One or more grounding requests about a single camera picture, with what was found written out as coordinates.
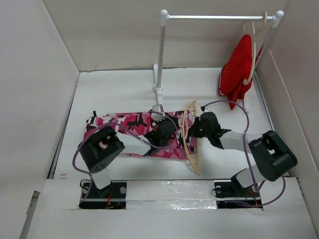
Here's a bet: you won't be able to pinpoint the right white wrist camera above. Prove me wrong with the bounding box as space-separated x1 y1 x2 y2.
200 106 212 113

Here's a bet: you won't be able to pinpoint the beige wooden hanger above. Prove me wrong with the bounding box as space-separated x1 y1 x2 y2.
180 100 200 175

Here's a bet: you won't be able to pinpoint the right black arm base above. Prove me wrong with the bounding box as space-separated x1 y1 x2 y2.
211 176 262 209

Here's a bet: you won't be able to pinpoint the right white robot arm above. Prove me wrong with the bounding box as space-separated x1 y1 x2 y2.
188 112 298 196

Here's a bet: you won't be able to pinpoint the beige hanger with red garment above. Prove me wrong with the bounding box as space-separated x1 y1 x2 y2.
243 11 268 86

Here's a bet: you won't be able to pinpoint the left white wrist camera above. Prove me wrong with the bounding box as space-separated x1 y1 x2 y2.
149 104 165 121

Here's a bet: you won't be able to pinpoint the white clothes rack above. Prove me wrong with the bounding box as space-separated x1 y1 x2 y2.
153 9 285 106

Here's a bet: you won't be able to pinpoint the red shorts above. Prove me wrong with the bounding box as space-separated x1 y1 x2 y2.
218 34 252 110

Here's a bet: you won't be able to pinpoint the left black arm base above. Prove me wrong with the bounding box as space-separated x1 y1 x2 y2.
79 179 127 210

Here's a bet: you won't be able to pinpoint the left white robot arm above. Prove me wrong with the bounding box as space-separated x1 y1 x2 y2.
77 113 179 198

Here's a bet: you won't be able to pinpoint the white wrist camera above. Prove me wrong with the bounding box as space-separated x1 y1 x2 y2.
200 106 212 113
149 104 165 121

